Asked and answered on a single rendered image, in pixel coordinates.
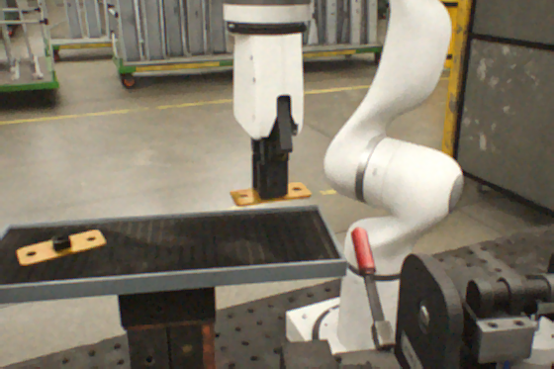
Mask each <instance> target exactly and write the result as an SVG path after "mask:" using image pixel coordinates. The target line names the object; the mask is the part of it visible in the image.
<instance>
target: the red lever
mask: <svg viewBox="0 0 554 369"><path fill-rule="evenodd" d="M351 237H352V242H353V246H354V255H355V260H356V264H357V268H358V273H359V275H362V276H363V280H364V284H365V288H366V292H367V297H368V302H369V306H370V311H371V315H372V319H373V323H372V325H371V335H372V340H373V343H374V347H375V349H377V350H381V349H392V348H393V347H394V346H395V343H396V342H395V338H394V332H393V329H392V326H391V322H390V321H385V318H384V314H383V309H382V305H381V301H380V297H379V293H378V289H377V285H376V280H375V276H374V273H375V272H376V271H377V270H376V267H375V263H374V259H373V255H372V251H371V247H370V243H369V238H368V234H367V230H366V229H363V228H362V227H355V228H354V229H353V231H352V232H351Z"/></svg>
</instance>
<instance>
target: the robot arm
mask: <svg viewBox="0 0 554 369"><path fill-rule="evenodd" d="M390 5H391V15H390V23H389V27H388V32H387V36H386V41H385V45H384V50H383V54H382V58H381V62H380V66H379V69H378V71H377V74H376V76H375V79H374V81H373V83H372V85H371V87H370V89H369V91H368V93H367V95H366V97H365V99H364V100H363V102H362V104H361V105H360V106H359V108H358V109H357V110H356V111H355V112H354V113H353V114H352V116H351V118H350V119H349V121H348V122H347V123H346V124H345V125H344V127H343V128H342V129H341V130H340V132H339V133H338V134H337V135H336V137H335V138H334V140H333V141H332V142H331V144H330V146H329V148H328V149H327V151H326V154H325V157H324V160H323V174H324V178H325V180H326V182H327V184H328V185H329V186H330V187H331V188H332V189H333V190H335V191H336V192H338V193H339V194H341V195H343V196H345V197H348V198H350V199H352V200H355V201H358V202H361V203H364V204H367V205H370V206H373V207H376V208H379V209H382V210H385V211H388V212H390V213H391V214H392V216H390V217H380V218H370V219H364V220H360V221H358V222H356V223H354V224H352V226H351V227H350V229H349V231H348V233H347V237H346V242H345V248H344V254H345V256H346V258H347V260H348V262H347V275H346V276H342V279H341V290H340V301H339V308H338V309H336V310H334V311H332V312H331V313H328V314H327V315H326V316H325V317H324V318H323V320H322V322H321V325H320V329H319V339H327V340H328V343H329V345H330V348H331V352H332V354H333V353H336V352H346V351H356V350H365V349H375V347H374V343H373V340H372V335H371V325H372V323H373V319H372V315H371V311H370V306H369V302H368V297H367V292H366V288H365V284H364V280H363V276H362V275H359V273H358V268H357V264H356V260H355V255H354V246H353V242H352V237H351V232H352V231H353V229H354V228H355V227H362V228H363V229H366V230H367V234H368V238H369V243H370V247H371V251H372V255H373V259H374V263H375V267H376V270H377V271H376V272H375V273H374V276H375V280H376V285H377V289H378V293H379V297H380V301H381V305H382V309H383V314H384V318H385V321H390V322H391V326H392V329H393V332H394V337H395V330H396V320H397V309H398V299H399V286H400V284H399V277H400V270H401V266H402V263H403V261H404V258H405V257H406V256H407V255H409V254H410V253H413V249H414V246H415V243H416V241H417V239H418V238H419V237H420V236H421V235H422V234H423V233H425V232H426V231H428V230H431V229H432V228H434V227H435V226H437V225H438V223H440V222H441V221H442V220H444V219H445V218H446V217H447V216H448V215H449V214H450V213H451V212H452V211H453V209H454V208H456V206H457V204H458V202H459V200H460V198H461V196H462V194H463V192H462V191H463V184H464V180H463V177H462V173H461V170H460V168H459V166H458V164H457V163H456V162H455V160H453V159H452V158H451V157H450V156H448V155H447V154H445V153H443V152H440V151H438V150H435V149H433V148H430V147H423V146H419V145H415V144H412V143H408V142H404V141H400V140H396V139H392V138H387V137H386V131H387V128H388V126H389V125H390V124H391V121H392V120H393V119H394V118H396V117H397V116H399V115H400V114H402V113H404V112H406V111H408V110H411V109H413V108H417V107H418V106H420V105H421V104H422V103H424V102H425V101H426V100H427V99H428V98H429V97H430V95H431V94H432V93H433V91H434V90H435V88H436V86H437V84H438V82H439V77H440V74H441V71H442V68H443V65H444V62H445V58H446V55H447V51H448V46H449V42H450V36H451V22H450V15H449V13H448V12H447V10H446V9H445V7H444V6H443V5H442V3H441V2H440V1H439V0H390ZM224 14H225V20H226V21H229V22H235V24H234V25H230V32H232V33H236V37H235V50H234V114H235V117H236V119H237V120H238V121H239V122H240V124H241V125H242V127H243V128H244V129H245V131H246V132H247V133H248V134H249V135H250V144H251V150H252V152H257V153H252V154H251V185H252V187H253V188H254V189H258V196H259V197H260V198H262V199H263V198H271V197H278V196H285V195H287V194H288V161H289V152H292V151H293V143H292V136H293V137H296V136H297V135H298V134H299V133H300V132H301V130H302V126H303V112H304V89H303V64H302V49H301V37H300V33H303V32H305V31H306V30H307V29H308V26H307V25H304V24H301V22H307V21H310V20H311V19H312V17H313V0H224ZM270 131H271V132H270Z"/></svg>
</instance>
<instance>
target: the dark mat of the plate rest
mask: <svg viewBox="0 0 554 369"><path fill-rule="evenodd" d="M90 231H99V232H100V233H101V234H102V235H103V237H104V238H105V239H106V244H105V246H102V247H98V248H94V249H90V250H87V251H83V252H79V253H75V254H71V255H67V256H63V257H60V258H57V259H53V260H49V261H45V262H41V263H37V264H34V265H30V266H22V265H21V263H20V260H19V257H18V254H17V250H19V249H21V248H24V247H28V246H32V245H37V244H41V243H45V242H49V241H51V238H52V237H56V236H60V235H64V234H68V235H69V236H74V235H78V234H82V233H86V232H90ZM328 260H340V259H339V257H338V255H337V252H336V250H335V248H334V246H333V244H332V242H331V240H330V238H329V236H328V233H327V231H326V229H325V227H324V225H323V223H322V220H321V218H320V216H319V214H318V212H317V211H303V212H286V213H271V214H254V215H240V216H224V217H208V218H193V219H176V220H161V221H145V222H129V223H112V224H97V225H81V226H64V227H48V228H33V229H17V230H10V231H9V232H8V234H7V235H6V237H5V238H4V239H3V241H2V242H1V244H0V286H1V285H14V284H28V283H41V282H54V281H67V280H80V279H94V278H106V277H120V276H133V275H146V274H157V273H163V272H172V271H185V270H199V269H211V268H224V267H237V266H249V265H263V264H276V263H302V262H316V261H328Z"/></svg>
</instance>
